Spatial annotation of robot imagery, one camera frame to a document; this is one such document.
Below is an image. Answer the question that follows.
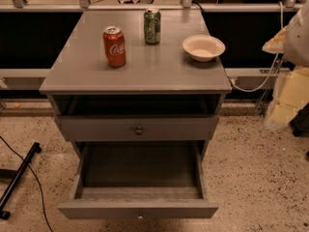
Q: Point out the white cable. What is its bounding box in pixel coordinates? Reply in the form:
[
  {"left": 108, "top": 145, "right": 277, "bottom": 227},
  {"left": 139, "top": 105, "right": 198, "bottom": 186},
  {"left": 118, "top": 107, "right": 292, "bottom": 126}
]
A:
[{"left": 229, "top": 1, "right": 285, "bottom": 93}]

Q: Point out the green soda can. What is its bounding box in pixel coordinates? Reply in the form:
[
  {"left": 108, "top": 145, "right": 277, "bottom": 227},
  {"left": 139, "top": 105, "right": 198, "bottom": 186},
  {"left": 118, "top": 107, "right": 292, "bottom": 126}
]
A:
[{"left": 144, "top": 8, "right": 161, "bottom": 44}]

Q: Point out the white bowl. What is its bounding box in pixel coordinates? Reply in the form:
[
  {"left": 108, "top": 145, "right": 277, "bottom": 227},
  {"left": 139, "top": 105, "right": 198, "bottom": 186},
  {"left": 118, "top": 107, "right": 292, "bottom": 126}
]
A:
[{"left": 183, "top": 35, "right": 225, "bottom": 62}]

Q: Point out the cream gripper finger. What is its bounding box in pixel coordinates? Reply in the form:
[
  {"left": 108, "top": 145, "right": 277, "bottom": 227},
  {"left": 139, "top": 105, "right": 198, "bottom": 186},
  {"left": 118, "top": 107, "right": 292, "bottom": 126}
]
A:
[{"left": 262, "top": 27, "right": 287, "bottom": 54}]

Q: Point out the grey drawer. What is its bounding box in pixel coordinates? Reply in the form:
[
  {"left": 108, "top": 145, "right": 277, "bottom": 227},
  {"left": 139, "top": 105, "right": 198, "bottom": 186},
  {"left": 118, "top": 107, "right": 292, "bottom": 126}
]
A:
[
  {"left": 58, "top": 141, "right": 218, "bottom": 219},
  {"left": 55, "top": 115, "right": 219, "bottom": 142}
]

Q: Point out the grey top drawer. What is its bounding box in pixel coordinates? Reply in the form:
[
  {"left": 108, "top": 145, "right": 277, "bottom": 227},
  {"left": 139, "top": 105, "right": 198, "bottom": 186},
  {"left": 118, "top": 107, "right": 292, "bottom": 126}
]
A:
[{"left": 55, "top": 115, "right": 219, "bottom": 142}]

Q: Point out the grey metal rail frame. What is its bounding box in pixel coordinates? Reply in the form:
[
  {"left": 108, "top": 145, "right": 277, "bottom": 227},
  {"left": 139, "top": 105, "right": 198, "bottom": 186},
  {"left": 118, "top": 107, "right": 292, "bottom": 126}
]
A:
[{"left": 0, "top": 0, "right": 309, "bottom": 92}]

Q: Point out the grey wooden drawer cabinet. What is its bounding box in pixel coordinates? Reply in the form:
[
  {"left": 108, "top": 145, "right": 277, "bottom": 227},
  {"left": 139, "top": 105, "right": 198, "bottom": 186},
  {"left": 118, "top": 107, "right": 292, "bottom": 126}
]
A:
[{"left": 40, "top": 10, "right": 231, "bottom": 151}]

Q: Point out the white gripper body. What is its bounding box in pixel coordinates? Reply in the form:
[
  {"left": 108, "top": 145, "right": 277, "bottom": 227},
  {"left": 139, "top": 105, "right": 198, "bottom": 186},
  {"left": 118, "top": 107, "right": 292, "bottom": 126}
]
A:
[{"left": 265, "top": 66, "right": 309, "bottom": 131}]

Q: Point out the red cola can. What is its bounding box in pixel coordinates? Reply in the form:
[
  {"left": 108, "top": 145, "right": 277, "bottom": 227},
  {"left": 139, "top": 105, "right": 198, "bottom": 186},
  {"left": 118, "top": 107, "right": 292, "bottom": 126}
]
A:
[{"left": 102, "top": 26, "right": 126, "bottom": 68}]

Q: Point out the black floor cable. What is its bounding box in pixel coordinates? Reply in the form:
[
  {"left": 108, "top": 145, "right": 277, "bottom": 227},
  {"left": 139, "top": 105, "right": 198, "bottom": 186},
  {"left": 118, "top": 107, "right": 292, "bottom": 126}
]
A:
[{"left": 0, "top": 135, "right": 54, "bottom": 232}]

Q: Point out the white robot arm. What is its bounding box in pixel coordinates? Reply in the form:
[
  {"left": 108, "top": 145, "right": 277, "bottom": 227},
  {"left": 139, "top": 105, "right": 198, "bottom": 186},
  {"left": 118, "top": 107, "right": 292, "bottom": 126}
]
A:
[{"left": 262, "top": 1, "right": 309, "bottom": 131}]

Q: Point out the black stand leg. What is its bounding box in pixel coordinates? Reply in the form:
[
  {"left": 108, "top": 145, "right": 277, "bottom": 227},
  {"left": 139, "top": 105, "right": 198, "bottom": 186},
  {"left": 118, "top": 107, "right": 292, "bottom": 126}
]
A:
[{"left": 0, "top": 142, "right": 42, "bottom": 220}]

